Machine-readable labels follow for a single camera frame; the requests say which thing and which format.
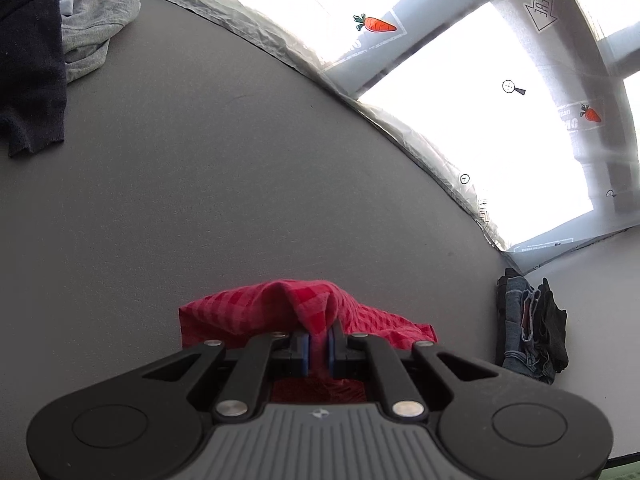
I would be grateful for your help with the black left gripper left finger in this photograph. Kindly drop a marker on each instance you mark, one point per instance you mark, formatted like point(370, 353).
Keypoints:
point(232, 384)

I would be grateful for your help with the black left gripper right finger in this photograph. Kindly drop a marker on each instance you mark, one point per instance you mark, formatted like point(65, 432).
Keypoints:
point(414, 384)

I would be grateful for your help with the red checkered shorts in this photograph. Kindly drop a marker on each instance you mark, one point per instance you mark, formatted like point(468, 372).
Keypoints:
point(236, 315)

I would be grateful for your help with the folded blue jeans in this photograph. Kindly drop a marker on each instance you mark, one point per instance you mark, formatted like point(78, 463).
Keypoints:
point(516, 341)

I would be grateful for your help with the folded black garment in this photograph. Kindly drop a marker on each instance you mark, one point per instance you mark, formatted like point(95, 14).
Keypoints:
point(550, 328)

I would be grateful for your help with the printed translucent plastic sheet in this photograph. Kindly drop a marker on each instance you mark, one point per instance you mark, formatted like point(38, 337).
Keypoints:
point(526, 110)

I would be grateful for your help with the dark navy garment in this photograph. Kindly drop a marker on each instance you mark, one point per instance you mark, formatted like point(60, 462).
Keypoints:
point(33, 76)

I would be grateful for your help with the grey crumpled garment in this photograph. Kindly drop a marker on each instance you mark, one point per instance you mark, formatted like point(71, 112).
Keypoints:
point(88, 26)

